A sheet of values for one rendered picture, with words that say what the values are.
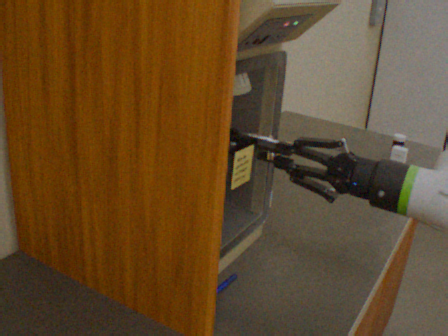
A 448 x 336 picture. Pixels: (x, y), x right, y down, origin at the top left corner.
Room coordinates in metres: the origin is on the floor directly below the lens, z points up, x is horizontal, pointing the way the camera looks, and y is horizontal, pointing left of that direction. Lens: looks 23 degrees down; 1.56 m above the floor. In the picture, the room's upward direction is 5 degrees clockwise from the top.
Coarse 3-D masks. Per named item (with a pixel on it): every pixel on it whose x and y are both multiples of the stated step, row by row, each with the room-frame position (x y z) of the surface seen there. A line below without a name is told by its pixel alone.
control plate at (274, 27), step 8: (296, 16) 0.86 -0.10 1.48; (304, 16) 0.89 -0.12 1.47; (264, 24) 0.77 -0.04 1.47; (272, 24) 0.80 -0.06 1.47; (280, 24) 0.83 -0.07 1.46; (288, 24) 0.87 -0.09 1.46; (296, 24) 0.91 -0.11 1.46; (256, 32) 0.78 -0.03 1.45; (264, 32) 0.81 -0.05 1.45; (272, 32) 0.85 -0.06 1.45; (280, 32) 0.89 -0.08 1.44; (288, 32) 0.93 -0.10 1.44; (248, 40) 0.79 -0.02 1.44; (272, 40) 0.90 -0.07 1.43; (280, 40) 0.95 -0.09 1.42; (240, 48) 0.81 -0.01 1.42; (248, 48) 0.84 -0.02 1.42
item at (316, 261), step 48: (384, 144) 1.81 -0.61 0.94; (288, 192) 1.31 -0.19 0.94; (288, 240) 1.04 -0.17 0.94; (336, 240) 1.06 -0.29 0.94; (384, 240) 1.07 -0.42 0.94; (0, 288) 0.76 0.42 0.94; (48, 288) 0.77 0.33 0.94; (240, 288) 0.84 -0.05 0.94; (288, 288) 0.85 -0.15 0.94; (336, 288) 0.86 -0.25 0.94
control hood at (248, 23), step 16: (256, 0) 0.73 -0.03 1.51; (272, 0) 0.72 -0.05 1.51; (288, 0) 0.77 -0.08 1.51; (304, 0) 0.82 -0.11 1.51; (320, 0) 0.89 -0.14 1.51; (336, 0) 0.97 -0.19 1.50; (240, 16) 0.75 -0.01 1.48; (256, 16) 0.73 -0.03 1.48; (272, 16) 0.76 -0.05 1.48; (288, 16) 0.83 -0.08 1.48; (320, 16) 0.99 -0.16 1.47; (240, 32) 0.74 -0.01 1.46; (304, 32) 1.03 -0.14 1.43; (256, 48) 0.88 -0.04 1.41
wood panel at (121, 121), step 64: (0, 0) 0.89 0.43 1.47; (64, 0) 0.81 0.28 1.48; (128, 0) 0.74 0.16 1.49; (192, 0) 0.69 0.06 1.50; (64, 64) 0.81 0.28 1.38; (128, 64) 0.74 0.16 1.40; (192, 64) 0.69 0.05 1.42; (64, 128) 0.81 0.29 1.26; (128, 128) 0.74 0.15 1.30; (192, 128) 0.68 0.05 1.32; (64, 192) 0.82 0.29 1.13; (128, 192) 0.74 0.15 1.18; (192, 192) 0.68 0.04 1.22; (64, 256) 0.83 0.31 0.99; (128, 256) 0.74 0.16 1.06; (192, 256) 0.68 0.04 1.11; (192, 320) 0.68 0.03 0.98
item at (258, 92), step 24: (240, 72) 0.87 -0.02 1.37; (264, 72) 0.95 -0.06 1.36; (240, 96) 0.88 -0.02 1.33; (264, 96) 0.96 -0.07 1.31; (240, 120) 0.88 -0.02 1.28; (264, 120) 0.97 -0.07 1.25; (240, 144) 0.89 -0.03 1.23; (264, 168) 1.00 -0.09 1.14; (240, 192) 0.91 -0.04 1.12; (264, 192) 1.01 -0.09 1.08; (240, 216) 0.92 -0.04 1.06; (264, 216) 1.02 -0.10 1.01; (240, 240) 0.93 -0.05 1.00
